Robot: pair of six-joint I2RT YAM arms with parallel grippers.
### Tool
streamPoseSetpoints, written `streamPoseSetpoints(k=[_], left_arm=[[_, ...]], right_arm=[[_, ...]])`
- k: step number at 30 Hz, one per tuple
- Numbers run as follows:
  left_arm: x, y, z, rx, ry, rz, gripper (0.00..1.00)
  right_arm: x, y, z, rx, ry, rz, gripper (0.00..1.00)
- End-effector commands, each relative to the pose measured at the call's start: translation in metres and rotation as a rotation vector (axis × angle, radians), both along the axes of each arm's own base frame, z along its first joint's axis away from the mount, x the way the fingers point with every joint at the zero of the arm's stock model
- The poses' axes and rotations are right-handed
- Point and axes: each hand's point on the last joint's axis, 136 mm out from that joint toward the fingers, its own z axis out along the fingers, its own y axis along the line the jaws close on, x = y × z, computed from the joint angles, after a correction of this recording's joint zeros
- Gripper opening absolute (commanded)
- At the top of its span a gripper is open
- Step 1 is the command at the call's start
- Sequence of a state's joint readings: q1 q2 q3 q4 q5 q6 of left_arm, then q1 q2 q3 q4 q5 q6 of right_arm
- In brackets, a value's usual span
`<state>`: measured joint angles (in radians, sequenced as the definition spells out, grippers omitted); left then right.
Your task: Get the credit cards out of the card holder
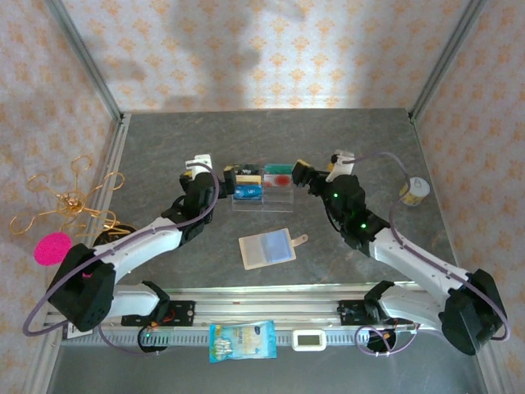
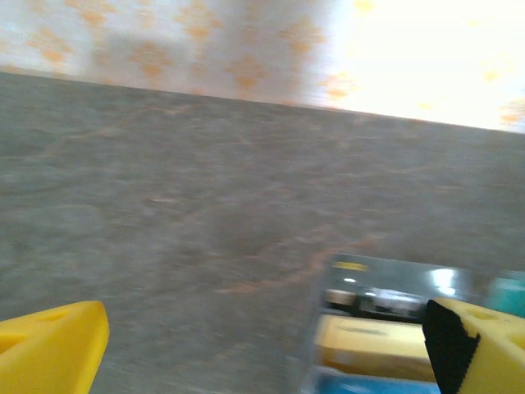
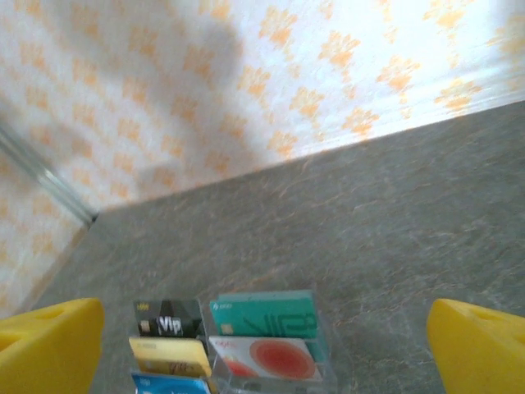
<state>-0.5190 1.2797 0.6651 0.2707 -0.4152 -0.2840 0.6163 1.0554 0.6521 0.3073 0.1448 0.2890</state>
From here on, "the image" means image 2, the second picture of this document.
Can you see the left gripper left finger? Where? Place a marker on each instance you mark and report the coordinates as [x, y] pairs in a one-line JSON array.
[[49, 349]]

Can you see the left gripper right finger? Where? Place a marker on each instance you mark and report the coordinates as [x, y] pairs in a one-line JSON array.
[[488, 357]]

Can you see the clear acrylic card stand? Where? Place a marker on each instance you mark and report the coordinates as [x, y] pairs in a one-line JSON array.
[[459, 283]]

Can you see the teal credit card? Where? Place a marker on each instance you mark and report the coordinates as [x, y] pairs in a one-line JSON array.
[[510, 297]]

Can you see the black credit card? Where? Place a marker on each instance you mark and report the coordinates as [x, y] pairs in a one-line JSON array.
[[381, 297]]

